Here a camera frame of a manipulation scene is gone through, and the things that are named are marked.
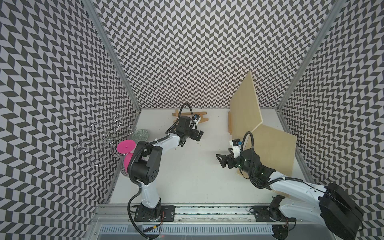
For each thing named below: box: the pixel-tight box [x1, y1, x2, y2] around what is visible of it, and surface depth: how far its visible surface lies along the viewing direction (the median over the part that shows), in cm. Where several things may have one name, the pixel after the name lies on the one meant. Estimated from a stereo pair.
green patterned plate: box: [131, 129, 150, 143], surface depth 101 cm
